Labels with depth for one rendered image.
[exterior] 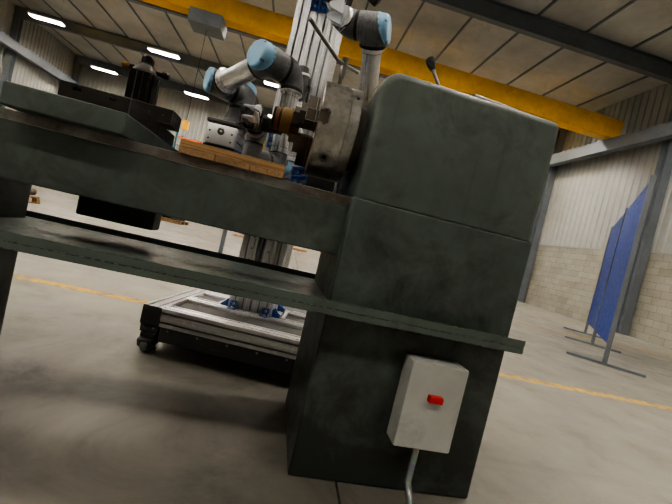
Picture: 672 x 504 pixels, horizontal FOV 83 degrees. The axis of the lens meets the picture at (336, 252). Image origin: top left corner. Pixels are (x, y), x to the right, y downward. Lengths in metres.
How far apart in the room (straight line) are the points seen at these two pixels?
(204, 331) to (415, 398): 1.08
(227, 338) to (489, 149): 1.37
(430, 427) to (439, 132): 0.88
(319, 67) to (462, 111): 1.16
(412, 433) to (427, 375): 0.18
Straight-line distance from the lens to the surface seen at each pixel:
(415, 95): 1.23
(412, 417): 1.23
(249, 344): 1.87
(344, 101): 1.26
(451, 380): 1.23
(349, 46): 12.47
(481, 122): 1.30
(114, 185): 1.25
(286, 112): 1.34
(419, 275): 1.19
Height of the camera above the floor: 0.73
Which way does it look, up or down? 2 degrees down
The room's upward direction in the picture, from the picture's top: 13 degrees clockwise
